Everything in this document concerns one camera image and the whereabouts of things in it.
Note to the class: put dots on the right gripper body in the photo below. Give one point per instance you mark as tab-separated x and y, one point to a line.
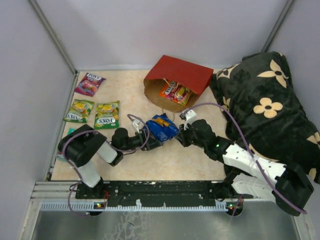
188	137

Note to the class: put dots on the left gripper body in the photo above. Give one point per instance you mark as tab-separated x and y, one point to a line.
137	141

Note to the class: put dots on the blue snack packet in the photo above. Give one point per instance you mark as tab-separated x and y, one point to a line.
162	128

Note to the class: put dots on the twisted paper bag handle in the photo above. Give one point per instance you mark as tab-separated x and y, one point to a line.
173	116

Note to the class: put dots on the green Fox's spring tea packet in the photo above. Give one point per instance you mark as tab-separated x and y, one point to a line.
107	115

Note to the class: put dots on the orange Fox's fruits packet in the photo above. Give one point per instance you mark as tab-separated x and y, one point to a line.
172	92

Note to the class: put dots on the red paper bag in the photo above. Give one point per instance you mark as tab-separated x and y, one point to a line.
169	69

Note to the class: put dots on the purple snack packet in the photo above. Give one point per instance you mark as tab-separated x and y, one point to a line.
89	84

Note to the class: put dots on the yellow snack bar packet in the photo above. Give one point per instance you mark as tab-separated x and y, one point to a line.
182	95

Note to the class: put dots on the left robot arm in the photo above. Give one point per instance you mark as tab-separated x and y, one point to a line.
80	146

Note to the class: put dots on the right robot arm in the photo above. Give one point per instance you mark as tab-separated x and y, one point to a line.
287	185

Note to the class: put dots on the black floral blanket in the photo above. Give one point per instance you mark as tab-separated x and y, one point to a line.
264	114

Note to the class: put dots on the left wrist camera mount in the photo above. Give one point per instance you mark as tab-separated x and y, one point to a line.
137	124

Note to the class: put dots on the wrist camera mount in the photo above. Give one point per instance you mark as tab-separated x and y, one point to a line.
188	116
137	124

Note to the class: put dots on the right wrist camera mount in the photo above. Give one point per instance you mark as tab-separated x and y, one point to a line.
188	116

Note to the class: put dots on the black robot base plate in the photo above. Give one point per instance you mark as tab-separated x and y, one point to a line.
163	193

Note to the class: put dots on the aluminium frame rail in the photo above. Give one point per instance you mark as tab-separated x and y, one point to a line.
60	196

